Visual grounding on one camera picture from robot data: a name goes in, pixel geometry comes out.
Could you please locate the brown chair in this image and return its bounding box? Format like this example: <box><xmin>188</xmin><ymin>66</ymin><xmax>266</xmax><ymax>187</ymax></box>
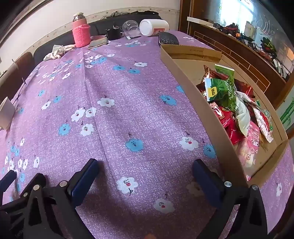
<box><xmin>0</xmin><ymin>52</ymin><xmax>35</xmax><ymax>101</ymax></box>

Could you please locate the white mug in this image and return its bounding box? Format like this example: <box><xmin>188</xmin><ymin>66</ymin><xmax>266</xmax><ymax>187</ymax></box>
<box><xmin>0</xmin><ymin>97</ymin><xmax>15</xmax><ymax>129</ymax></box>

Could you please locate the black sofa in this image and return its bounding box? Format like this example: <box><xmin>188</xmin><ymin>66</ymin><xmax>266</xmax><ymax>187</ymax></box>
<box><xmin>33</xmin><ymin>10</ymin><xmax>161</xmax><ymax>62</ymax></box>

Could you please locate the red snack packet doll print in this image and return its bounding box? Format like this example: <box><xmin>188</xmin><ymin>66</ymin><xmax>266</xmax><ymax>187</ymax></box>
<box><xmin>208</xmin><ymin>100</ymin><xmax>232</xmax><ymax>120</ymax></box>

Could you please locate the pile of assorted clutter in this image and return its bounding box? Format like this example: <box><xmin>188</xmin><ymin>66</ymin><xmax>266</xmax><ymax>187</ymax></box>
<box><xmin>218</xmin><ymin>21</ymin><xmax>290</xmax><ymax>79</ymax></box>

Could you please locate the pink thermos with knit sleeve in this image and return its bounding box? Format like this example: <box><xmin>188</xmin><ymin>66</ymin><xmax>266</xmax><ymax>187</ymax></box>
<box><xmin>72</xmin><ymin>13</ymin><xmax>91</xmax><ymax>48</ymax></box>

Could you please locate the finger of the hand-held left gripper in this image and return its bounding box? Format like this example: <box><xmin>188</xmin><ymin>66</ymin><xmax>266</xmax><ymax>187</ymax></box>
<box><xmin>0</xmin><ymin>170</ymin><xmax>17</xmax><ymax>198</ymax></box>

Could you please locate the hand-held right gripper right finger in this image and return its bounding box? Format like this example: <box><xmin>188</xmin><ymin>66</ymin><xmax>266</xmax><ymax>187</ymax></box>
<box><xmin>192</xmin><ymin>158</ymin><xmax>268</xmax><ymax>239</ymax></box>

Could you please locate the window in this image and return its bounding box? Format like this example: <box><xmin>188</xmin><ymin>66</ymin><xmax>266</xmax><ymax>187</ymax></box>
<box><xmin>218</xmin><ymin>0</ymin><xmax>256</xmax><ymax>26</ymax></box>

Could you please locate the wooden counter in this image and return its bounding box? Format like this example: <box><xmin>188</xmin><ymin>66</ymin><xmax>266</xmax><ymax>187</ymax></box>
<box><xmin>178</xmin><ymin>0</ymin><xmax>294</xmax><ymax>108</ymax></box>

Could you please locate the wire rack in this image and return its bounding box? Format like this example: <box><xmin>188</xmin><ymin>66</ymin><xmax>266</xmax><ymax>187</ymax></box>
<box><xmin>254</xmin><ymin>14</ymin><xmax>276</xmax><ymax>35</ymax></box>

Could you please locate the clear glass bowl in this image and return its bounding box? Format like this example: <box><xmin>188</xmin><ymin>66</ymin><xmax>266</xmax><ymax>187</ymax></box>
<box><xmin>122</xmin><ymin>20</ymin><xmax>141</xmax><ymax>37</ymax></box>

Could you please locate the green patterned panel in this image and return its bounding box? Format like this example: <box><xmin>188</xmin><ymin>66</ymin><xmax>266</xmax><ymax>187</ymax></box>
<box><xmin>277</xmin><ymin>97</ymin><xmax>294</xmax><ymax>131</ymax></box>

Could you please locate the purple floral tablecloth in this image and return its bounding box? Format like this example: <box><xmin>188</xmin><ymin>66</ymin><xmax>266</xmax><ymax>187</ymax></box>
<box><xmin>0</xmin><ymin>30</ymin><xmax>294</xmax><ymax>239</ymax></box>

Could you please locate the white flat box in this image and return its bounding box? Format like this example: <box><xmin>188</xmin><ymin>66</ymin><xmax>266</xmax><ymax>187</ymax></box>
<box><xmin>187</xmin><ymin>17</ymin><xmax>215</xmax><ymax>24</ymax></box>

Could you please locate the dark clothing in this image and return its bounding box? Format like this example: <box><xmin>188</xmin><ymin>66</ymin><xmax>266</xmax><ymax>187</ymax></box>
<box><xmin>110</xmin><ymin>10</ymin><xmax>159</xmax><ymax>17</ymax></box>

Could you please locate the green snack packet white tag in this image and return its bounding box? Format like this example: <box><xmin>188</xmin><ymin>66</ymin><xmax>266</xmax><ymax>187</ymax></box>
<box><xmin>204</xmin><ymin>78</ymin><xmax>237</xmax><ymax>108</ymax></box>

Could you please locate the black cup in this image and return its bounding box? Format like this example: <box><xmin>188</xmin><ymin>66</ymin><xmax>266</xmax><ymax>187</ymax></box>
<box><xmin>107</xmin><ymin>26</ymin><xmax>122</xmax><ymax>40</ymax></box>

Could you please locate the white plastic jar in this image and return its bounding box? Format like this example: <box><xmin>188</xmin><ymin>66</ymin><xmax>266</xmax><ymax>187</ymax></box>
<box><xmin>139</xmin><ymin>19</ymin><xmax>170</xmax><ymax>37</ymax></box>

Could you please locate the cardboard box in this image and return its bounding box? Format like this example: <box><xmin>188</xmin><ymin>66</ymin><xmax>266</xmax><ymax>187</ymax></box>
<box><xmin>160</xmin><ymin>44</ymin><xmax>288</xmax><ymax>188</ymax></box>

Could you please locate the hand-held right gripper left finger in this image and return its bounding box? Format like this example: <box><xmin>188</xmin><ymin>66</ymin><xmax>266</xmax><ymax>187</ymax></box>
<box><xmin>0</xmin><ymin>158</ymin><xmax>100</xmax><ymax>239</ymax></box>

